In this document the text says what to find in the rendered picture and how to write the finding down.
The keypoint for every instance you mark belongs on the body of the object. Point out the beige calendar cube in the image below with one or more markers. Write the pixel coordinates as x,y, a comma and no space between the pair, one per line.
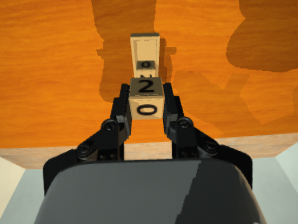
146,98
146,68

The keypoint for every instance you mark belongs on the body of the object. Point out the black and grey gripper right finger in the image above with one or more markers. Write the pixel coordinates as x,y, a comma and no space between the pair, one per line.
190,142

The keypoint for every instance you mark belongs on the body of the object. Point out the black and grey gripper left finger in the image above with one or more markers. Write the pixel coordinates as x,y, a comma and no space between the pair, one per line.
105,144

